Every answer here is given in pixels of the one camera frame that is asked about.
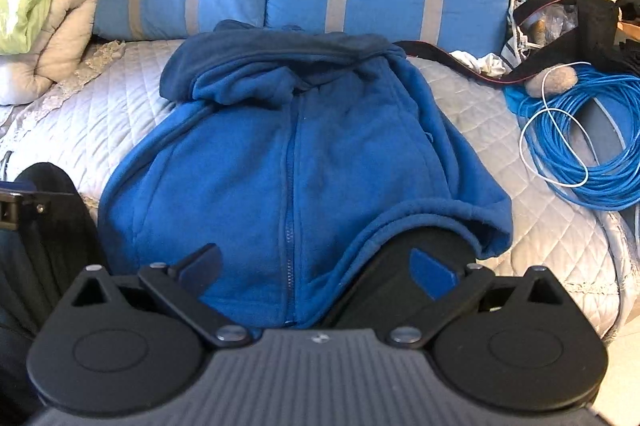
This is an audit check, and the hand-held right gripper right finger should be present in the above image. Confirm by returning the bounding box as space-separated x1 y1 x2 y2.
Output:
390 247 568 349

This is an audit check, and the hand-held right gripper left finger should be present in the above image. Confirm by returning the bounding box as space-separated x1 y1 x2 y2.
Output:
71 244 252 349

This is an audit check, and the blue fleece jacket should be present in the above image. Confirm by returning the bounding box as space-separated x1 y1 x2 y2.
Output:
97 20 515 332

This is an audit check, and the white quilted bedspread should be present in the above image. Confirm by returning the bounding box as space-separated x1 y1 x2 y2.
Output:
0 38 640 342

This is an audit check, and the bright blue cloth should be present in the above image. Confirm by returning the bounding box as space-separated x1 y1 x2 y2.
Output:
504 83 551 119

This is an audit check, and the white crumpled cloth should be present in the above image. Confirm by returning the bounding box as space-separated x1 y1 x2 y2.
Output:
451 50 507 77

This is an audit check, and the beige plush toy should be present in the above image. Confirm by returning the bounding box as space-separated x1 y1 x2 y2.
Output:
524 66 579 99

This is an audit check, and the white blue-striped cloth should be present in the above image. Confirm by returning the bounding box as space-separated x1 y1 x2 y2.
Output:
501 38 527 67

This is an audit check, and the black cloth bag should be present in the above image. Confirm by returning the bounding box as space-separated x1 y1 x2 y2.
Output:
500 0 640 92

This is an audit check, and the white cable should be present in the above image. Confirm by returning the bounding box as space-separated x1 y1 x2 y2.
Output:
520 60 592 187

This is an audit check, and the coil of blue cable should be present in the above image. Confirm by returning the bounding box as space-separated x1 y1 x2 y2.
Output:
517 63 640 213

